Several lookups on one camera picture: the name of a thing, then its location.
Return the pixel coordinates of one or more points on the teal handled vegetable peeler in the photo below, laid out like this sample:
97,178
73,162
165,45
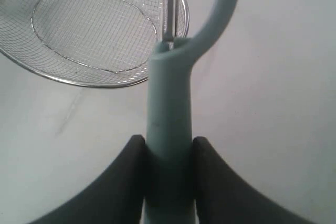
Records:
169,196

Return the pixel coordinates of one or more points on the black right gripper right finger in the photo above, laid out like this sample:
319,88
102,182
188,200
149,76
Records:
222,196

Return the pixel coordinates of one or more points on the oval wire mesh basket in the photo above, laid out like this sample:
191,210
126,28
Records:
86,43

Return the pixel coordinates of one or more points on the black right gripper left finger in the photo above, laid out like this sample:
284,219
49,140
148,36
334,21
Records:
116,196

